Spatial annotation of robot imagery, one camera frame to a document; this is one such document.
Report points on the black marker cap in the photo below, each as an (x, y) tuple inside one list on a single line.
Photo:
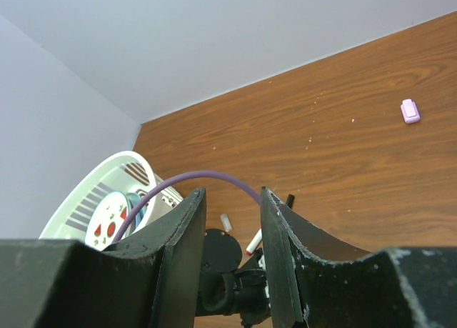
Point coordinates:
[(290, 201)]

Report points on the clear pen cap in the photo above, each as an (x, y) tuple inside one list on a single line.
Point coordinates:
[(226, 223)]

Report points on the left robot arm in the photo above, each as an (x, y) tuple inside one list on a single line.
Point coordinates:
[(228, 287)]

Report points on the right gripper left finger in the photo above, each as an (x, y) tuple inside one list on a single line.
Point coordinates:
[(149, 279)]

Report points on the watermelon pattern plate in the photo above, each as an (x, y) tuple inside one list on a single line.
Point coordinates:
[(106, 220)]

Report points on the pink highlighter cap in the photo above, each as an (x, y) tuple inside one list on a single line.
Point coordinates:
[(410, 111)]

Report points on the white marker red tip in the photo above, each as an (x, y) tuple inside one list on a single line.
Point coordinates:
[(254, 243)]

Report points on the white laundry basket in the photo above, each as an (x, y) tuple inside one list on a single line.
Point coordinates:
[(126, 172)]

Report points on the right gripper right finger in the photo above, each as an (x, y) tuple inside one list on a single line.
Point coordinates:
[(317, 280)]

